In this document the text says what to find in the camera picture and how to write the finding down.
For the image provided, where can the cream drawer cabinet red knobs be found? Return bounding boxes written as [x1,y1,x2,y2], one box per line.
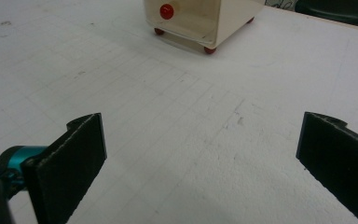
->
[143,0,267,55]

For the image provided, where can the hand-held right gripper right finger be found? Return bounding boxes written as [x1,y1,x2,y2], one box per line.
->
[296,111,358,224]

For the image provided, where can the dark round stool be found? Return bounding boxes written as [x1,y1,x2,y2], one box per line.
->
[294,0,358,28]

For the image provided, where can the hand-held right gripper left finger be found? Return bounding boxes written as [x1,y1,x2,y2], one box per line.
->
[21,112,108,224]

